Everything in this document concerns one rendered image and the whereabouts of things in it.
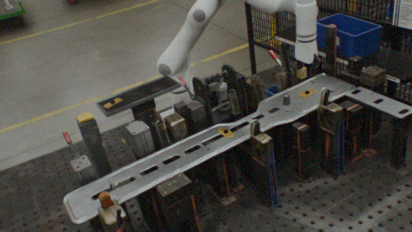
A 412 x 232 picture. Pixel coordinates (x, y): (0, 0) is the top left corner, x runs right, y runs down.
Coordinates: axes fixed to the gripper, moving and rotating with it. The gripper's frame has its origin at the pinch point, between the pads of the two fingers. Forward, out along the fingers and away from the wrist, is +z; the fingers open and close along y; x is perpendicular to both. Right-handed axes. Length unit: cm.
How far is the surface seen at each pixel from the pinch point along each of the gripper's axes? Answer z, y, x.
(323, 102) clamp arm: 6.8, 17.4, -7.2
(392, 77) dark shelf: 10.3, 19.2, 32.1
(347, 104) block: 14.3, 17.1, 7.5
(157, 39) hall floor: 112, -382, 82
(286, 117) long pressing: 12.3, 8.8, -20.7
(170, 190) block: 10, 20, -84
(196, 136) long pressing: 12, -7, -58
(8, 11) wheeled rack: 83, -625, -57
